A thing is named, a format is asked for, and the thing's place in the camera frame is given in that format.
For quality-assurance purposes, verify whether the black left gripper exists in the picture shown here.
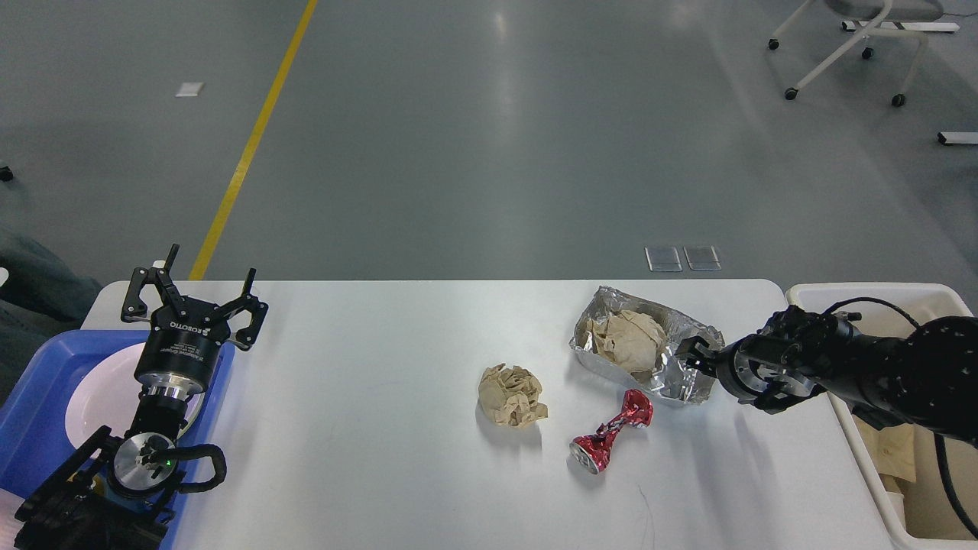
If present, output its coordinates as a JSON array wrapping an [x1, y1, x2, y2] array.
[[119, 244, 268, 400]]

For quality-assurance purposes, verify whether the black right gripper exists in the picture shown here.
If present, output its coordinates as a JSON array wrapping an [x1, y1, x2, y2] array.
[[675, 335, 811, 415]]

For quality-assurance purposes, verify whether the aluminium foil tray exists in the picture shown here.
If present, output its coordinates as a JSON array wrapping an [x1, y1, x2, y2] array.
[[569, 286, 724, 404]]

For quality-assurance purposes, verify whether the pink plate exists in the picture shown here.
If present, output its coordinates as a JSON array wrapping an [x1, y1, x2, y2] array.
[[64, 341, 206, 451]]

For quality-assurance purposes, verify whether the red foil wrapper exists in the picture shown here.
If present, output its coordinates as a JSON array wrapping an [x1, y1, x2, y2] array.
[[569, 389, 654, 476]]

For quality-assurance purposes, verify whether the brown paper bag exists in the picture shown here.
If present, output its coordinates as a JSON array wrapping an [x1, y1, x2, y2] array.
[[853, 418, 918, 491]]

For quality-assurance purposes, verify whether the white paper cup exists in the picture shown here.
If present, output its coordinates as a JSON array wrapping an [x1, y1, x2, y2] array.
[[885, 491, 907, 530]]

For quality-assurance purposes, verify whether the brown paper ball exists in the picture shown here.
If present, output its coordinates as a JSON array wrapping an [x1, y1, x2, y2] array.
[[478, 363, 549, 429]]

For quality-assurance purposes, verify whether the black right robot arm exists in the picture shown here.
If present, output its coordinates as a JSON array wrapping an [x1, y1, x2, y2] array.
[[675, 302, 977, 535]]

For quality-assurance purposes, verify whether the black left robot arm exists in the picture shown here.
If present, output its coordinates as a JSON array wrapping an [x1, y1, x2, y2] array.
[[11, 244, 268, 549]]

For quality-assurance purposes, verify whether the light green plate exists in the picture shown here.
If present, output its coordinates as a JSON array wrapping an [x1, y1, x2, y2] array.
[[177, 393, 207, 439]]

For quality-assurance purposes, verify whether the crumpled paper in foil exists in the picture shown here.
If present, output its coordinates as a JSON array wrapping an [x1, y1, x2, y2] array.
[[585, 310, 667, 378]]

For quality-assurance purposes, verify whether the floor outlet cover right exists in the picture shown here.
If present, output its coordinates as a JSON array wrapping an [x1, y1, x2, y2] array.
[[682, 246, 722, 272]]

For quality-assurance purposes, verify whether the floor outlet cover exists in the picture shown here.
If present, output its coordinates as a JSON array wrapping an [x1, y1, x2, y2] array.
[[682, 246, 722, 272], [645, 246, 684, 273]]

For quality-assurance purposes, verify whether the floor outlet cover left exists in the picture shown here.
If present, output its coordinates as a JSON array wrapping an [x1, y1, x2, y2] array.
[[645, 246, 684, 273]]

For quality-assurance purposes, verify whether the person's jeans leg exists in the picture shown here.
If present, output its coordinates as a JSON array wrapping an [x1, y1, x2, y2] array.
[[1, 225, 102, 402]]

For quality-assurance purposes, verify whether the pink object tray corner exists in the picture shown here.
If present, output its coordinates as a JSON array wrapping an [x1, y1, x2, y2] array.
[[0, 490, 24, 550]]

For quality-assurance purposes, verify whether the white furniture leg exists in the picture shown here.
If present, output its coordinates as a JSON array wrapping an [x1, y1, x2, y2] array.
[[937, 131, 978, 146]]

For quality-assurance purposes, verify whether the white office chair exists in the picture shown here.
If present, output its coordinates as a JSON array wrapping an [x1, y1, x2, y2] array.
[[783, 1, 944, 108]]

